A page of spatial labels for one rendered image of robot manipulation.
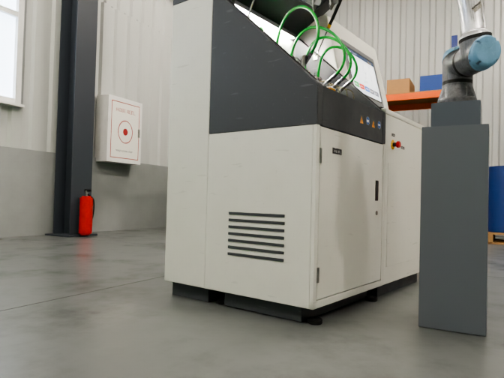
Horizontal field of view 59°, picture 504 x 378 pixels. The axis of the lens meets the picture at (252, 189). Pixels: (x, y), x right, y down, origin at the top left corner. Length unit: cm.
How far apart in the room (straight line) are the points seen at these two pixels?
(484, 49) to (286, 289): 118
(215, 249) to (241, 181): 34
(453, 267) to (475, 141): 49
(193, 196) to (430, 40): 738
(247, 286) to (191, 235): 40
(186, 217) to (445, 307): 120
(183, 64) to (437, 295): 156
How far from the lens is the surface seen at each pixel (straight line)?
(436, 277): 192
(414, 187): 281
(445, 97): 201
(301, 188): 178
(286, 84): 188
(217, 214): 205
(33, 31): 610
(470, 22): 197
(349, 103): 204
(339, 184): 192
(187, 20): 238
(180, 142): 225
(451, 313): 194
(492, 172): 676
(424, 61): 892
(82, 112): 578
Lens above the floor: 49
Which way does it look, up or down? 1 degrees up
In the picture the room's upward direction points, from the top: 2 degrees clockwise
